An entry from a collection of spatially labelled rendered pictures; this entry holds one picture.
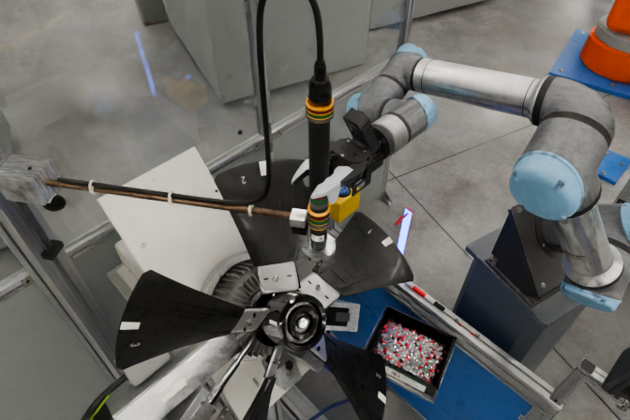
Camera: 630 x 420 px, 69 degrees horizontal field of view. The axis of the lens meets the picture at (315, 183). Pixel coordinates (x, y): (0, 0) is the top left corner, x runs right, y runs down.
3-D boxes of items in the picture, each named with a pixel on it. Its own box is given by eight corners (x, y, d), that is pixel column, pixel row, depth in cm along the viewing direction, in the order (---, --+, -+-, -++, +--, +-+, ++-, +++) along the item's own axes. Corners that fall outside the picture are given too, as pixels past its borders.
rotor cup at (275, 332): (266, 358, 106) (294, 374, 95) (235, 307, 103) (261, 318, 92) (311, 318, 113) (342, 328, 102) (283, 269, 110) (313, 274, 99)
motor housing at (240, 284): (233, 368, 117) (256, 383, 106) (187, 294, 112) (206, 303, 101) (299, 310, 129) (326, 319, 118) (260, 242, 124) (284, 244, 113)
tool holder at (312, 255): (289, 258, 94) (286, 227, 87) (295, 232, 99) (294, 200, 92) (332, 264, 93) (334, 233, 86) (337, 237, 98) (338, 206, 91)
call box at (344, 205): (304, 201, 157) (303, 178, 149) (324, 186, 162) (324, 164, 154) (338, 227, 149) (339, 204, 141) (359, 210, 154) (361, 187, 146)
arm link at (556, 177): (643, 270, 107) (607, 113, 73) (618, 326, 103) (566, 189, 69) (588, 253, 116) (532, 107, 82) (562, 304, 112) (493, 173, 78)
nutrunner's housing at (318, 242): (307, 262, 96) (304, 67, 64) (310, 247, 99) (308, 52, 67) (325, 264, 96) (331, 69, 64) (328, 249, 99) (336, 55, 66)
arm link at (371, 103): (378, 97, 111) (415, 102, 104) (352, 132, 109) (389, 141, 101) (364, 73, 106) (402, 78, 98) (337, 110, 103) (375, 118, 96)
